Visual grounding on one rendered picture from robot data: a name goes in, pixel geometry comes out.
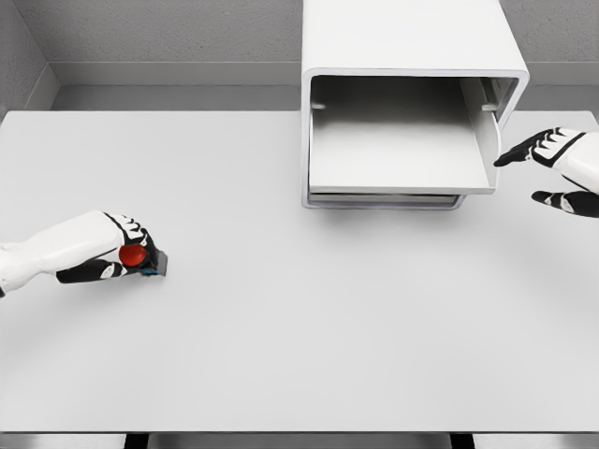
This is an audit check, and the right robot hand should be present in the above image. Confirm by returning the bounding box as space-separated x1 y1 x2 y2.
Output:
493 127 599 218

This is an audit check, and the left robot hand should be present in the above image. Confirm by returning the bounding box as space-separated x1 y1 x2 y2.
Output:
30 210 159 285

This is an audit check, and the white cabinet drawer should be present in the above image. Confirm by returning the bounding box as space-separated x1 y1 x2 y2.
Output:
307 110 502 205

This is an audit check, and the white tabletop storage cabinet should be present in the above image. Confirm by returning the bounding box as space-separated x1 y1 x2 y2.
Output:
300 0 531 211

